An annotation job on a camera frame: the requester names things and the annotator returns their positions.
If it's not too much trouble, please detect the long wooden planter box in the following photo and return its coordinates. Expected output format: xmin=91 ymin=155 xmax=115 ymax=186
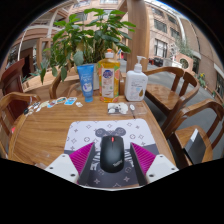
xmin=21 ymin=68 xmax=81 ymax=93

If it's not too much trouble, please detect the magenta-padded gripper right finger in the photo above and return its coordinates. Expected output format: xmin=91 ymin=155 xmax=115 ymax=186
xmin=129 ymin=142 xmax=180 ymax=186

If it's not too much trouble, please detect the white pump bottle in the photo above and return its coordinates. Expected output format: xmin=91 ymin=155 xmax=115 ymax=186
xmin=123 ymin=55 xmax=149 ymax=102

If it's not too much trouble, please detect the dark red wooden lectern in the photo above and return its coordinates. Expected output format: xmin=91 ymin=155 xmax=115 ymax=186
xmin=0 ymin=58 xmax=26 ymax=118

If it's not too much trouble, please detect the clear plastic bag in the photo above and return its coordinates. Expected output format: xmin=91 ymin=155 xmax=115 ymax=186
xmin=107 ymin=102 xmax=148 ymax=117

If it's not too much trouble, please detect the black computer mouse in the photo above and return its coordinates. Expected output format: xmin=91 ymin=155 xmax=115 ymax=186
xmin=99 ymin=134 xmax=126 ymax=174

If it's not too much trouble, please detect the leafy plant in white pot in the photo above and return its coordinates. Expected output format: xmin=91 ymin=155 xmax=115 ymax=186
xmin=39 ymin=8 xmax=137 ymax=91

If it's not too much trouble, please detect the blue sticker card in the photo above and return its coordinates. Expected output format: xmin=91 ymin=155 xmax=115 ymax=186
xmin=64 ymin=96 xmax=78 ymax=106

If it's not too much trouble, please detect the blue squeeze tube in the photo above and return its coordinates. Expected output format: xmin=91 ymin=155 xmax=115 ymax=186
xmin=76 ymin=63 xmax=96 ymax=103

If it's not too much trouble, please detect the yellow dish soap bottle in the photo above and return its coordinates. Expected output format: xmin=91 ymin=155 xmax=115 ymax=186
xmin=96 ymin=48 xmax=121 ymax=103

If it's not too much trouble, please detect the grey patterned mouse pad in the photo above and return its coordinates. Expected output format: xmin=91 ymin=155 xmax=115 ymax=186
xmin=63 ymin=118 xmax=160 ymax=189

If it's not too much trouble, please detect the wooden armchair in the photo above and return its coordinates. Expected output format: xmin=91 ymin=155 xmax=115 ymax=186
xmin=49 ymin=64 xmax=81 ymax=100
xmin=143 ymin=66 xmax=201 ymax=131
xmin=0 ymin=92 xmax=41 ymax=159
xmin=163 ymin=98 xmax=224 ymax=169

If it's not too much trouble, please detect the key bunch with cord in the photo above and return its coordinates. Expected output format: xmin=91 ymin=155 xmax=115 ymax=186
xmin=22 ymin=101 xmax=42 ymax=117

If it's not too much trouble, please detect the yellow flowering plant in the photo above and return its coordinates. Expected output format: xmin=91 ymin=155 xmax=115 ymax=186
xmin=198 ymin=73 xmax=208 ymax=88

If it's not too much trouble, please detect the wooden pillar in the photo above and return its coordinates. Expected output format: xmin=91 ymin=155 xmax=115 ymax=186
xmin=118 ymin=0 xmax=151 ymax=73

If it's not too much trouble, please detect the white stone statue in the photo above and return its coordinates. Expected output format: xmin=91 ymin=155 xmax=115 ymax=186
xmin=168 ymin=43 xmax=179 ymax=63

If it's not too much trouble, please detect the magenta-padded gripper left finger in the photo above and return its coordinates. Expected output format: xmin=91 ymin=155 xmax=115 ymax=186
xmin=44 ymin=141 xmax=97 ymax=186

